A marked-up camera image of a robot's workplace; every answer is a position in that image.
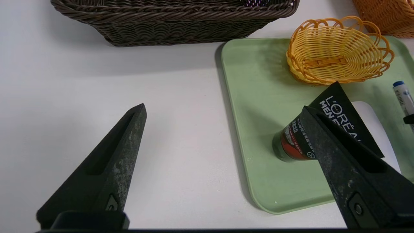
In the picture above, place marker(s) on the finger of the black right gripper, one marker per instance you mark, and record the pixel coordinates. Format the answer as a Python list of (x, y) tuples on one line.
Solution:
[(409, 119)]

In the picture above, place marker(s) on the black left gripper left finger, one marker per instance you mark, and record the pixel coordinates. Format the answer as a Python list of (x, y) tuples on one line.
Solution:
[(106, 181)]

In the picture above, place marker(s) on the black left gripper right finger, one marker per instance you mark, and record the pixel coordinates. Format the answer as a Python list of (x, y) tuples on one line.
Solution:
[(355, 181)]

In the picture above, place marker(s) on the white marker with blue cap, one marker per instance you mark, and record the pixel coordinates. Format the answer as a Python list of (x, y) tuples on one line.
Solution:
[(402, 95)]

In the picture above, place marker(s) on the black cosmetic tube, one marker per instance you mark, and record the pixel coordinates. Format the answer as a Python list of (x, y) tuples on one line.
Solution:
[(336, 103)]

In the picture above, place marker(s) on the orange wicker basket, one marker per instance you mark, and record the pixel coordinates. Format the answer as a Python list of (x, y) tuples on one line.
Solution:
[(388, 19)]

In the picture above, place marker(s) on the small yellow scalloped basket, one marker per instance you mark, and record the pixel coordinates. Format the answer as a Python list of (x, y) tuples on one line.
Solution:
[(330, 48)]

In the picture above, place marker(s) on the dark brown wicker basket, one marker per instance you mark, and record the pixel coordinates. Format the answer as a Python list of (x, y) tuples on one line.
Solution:
[(168, 26)]

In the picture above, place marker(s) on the white pencil case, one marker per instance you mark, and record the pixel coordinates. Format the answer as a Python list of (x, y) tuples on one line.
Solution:
[(378, 129)]

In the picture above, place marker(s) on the light green plastic tray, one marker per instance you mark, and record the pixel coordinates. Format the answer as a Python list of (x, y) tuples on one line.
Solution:
[(258, 97)]

